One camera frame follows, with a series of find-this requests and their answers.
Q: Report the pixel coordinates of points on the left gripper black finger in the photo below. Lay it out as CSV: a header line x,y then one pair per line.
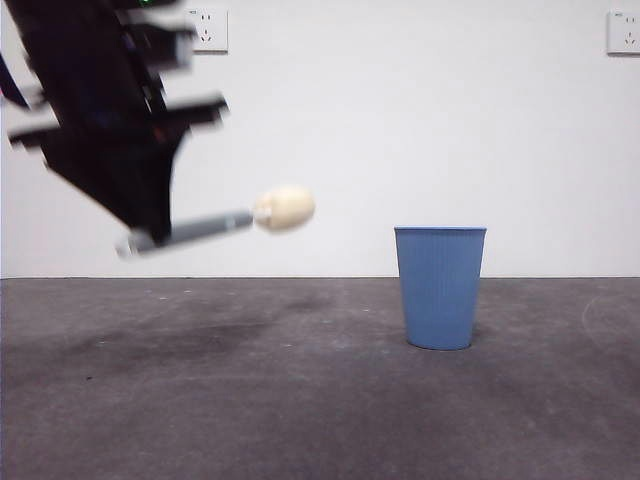
x,y
125,185

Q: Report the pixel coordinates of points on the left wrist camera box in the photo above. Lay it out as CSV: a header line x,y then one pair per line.
x,y
160,47

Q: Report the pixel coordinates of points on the blue ribbed plastic cup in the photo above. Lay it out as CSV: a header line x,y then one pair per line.
x,y
440,295

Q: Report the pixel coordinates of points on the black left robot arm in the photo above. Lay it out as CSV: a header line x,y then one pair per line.
x,y
75,65

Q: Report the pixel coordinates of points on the white wall socket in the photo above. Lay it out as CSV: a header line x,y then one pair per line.
x,y
214,30
625,34

